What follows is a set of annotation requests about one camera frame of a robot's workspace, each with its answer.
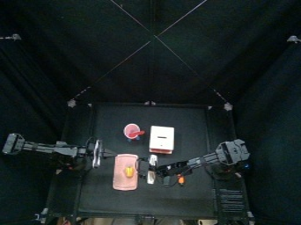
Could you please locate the printed label sticker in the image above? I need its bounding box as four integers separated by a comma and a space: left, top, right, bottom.
217, 187, 244, 216

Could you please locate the pink plastic tray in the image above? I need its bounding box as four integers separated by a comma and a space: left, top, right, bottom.
110, 153, 140, 192

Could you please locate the green sushi roll block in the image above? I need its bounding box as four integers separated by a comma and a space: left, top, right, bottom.
160, 175, 172, 188

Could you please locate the red spoon handle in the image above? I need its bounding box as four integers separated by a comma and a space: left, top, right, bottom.
128, 130, 145, 139

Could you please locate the diagonal steel brace wire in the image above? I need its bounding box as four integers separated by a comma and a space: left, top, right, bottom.
108, 0, 230, 105
72, 0, 208, 100

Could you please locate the red plastic cup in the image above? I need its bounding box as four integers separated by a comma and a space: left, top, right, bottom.
121, 123, 141, 140

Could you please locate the wooden box with red drawer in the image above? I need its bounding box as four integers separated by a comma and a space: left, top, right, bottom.
148, 125, 176, 155

